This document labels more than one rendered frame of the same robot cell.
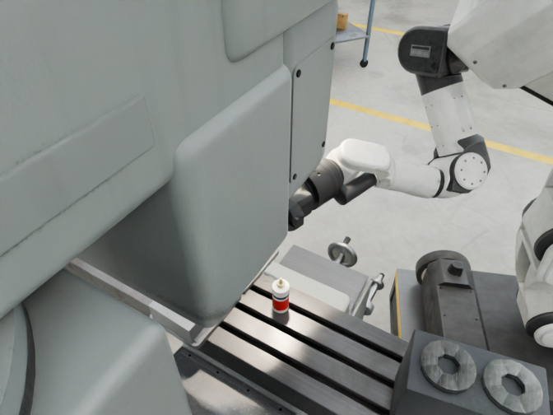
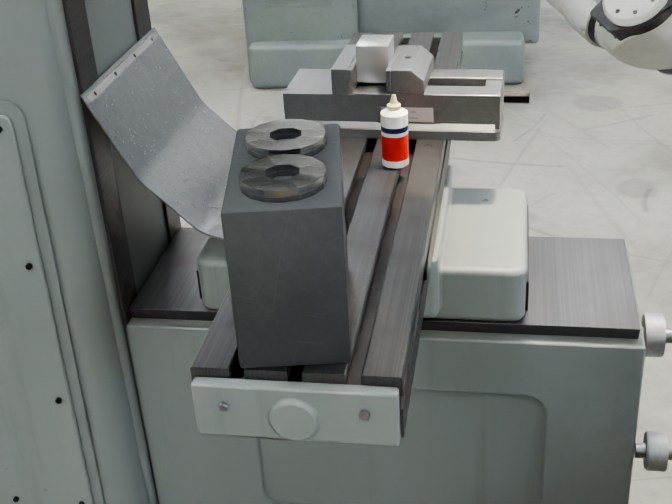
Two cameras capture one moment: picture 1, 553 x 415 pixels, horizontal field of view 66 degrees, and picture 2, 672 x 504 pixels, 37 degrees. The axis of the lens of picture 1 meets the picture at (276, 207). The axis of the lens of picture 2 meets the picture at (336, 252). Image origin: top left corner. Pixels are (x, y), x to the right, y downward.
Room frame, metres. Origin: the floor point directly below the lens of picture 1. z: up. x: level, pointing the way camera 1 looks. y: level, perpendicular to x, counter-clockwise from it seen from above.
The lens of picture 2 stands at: (0.05, -1.28, 1.53)
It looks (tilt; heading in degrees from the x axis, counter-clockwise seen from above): 29 degrees down; 71
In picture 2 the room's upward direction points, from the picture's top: 4 degrees counter-clockwise
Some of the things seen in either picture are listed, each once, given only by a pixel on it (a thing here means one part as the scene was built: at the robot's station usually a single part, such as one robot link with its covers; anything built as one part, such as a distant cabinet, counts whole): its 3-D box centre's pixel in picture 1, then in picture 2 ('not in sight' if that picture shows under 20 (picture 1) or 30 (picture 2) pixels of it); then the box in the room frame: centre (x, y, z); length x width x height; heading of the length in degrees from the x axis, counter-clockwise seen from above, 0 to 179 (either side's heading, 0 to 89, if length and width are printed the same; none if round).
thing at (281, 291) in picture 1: (281, 292); (394, 129); (0.60, -0.01, 0.96); 0.04 x 0.04 x 0.11
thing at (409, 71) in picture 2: not in sight; (410, 69); (0.69, 0.13, 0.99); 0.12 x 0.06 x 0.04; 58
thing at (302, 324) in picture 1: (248, 319); (371, 169); (0.59, 0.07, 0.86); 1.24 x 0.23 x 0.08; 60
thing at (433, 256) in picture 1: (443, 271); not in sight; (1.04, -0.64, 0.50); 0.20 x 0.05 x 0.20; 81
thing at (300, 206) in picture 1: (296, 195); not in sight; (0.63, -0.04, 1.24); 0.13 x 0.12 x 0.10; 41
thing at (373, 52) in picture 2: not in sight; (375, 58); (0.64, 0.16, 1.01); 0.06 x 0.05 x 0.06; 58
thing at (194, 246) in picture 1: (166, 173); not in sight; (0.40, 0.13, 1.47); 0.24 x 0.19 x 0.26; 60
